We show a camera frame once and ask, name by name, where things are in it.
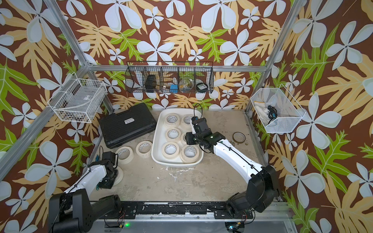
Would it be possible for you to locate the masking tape roll one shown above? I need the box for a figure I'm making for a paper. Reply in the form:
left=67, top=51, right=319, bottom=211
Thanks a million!
left=116, top=146, right=134, bottom=166

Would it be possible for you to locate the masking tape roll four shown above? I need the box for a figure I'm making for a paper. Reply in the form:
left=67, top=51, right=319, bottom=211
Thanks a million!
left=161, top=142, right=180, bottom=160

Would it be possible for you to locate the white plastic storage box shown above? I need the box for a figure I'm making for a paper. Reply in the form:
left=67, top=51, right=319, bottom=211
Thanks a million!
left=151, top=108, right=204, bottom=168

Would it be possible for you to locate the masking tape roll two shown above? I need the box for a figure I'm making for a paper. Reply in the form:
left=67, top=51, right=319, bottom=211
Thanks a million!
left=136, top=141, right=153, bottom=158

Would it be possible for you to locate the masking tape roll three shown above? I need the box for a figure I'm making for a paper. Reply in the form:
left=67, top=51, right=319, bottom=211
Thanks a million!
left=113, top=167, right=123, bottom=186

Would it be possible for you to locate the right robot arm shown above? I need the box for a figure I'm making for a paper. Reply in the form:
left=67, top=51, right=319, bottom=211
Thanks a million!
left=186, top=116, right=280, bottom=218

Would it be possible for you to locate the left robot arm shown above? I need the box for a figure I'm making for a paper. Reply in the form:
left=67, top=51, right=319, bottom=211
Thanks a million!
left=48, top=151, right=122, bottom=233

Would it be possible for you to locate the masking tape roll six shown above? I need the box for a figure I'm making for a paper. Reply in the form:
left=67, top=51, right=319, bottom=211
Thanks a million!
left=181, top=145, right=200, bottom=164

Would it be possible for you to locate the masking tape roll five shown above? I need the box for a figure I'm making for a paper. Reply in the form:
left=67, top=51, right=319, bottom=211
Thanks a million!
left=164, top=113, right=180, bottom=128

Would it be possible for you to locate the blue box in basket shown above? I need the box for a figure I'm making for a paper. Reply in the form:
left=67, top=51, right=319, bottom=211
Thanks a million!
left=170, top=84, right=178, bottom=94

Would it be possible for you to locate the black box in basket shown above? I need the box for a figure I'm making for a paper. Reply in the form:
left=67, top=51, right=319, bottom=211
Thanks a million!
left=145, top=75, right=156, bottom=92

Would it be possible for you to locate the black plastic tool case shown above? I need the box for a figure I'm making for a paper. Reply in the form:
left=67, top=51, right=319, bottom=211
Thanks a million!
left=99, top=103, right=157, bottom=149

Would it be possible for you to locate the white mesh basket right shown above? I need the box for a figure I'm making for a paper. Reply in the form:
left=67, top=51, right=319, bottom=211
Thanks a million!
left=251, top=85, right=306, bottom=134

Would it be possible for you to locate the white wire basket left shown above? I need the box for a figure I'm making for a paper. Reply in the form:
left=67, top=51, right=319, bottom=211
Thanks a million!
left=48, top=78, right=107, bottom=123

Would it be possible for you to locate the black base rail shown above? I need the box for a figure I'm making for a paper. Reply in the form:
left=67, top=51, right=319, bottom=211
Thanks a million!
left=101, top=201, right=254, bottom=220

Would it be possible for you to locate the black wire basket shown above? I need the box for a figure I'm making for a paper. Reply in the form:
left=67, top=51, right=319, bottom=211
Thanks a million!
left=124, top=61, right=214, bottom=94

